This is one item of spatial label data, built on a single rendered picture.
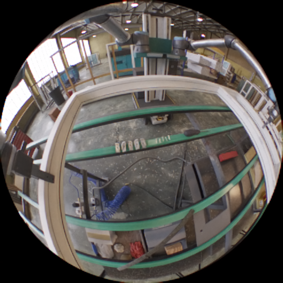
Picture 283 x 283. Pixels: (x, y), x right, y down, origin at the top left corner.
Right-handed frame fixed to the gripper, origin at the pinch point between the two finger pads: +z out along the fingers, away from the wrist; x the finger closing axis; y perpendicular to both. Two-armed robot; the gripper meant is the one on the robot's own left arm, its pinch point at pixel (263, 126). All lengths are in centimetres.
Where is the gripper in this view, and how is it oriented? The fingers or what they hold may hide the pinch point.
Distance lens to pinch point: 114.9
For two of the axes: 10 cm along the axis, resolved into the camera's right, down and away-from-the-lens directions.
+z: 0.4, 5.2, 8.6
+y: 1.8, 8.4, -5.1
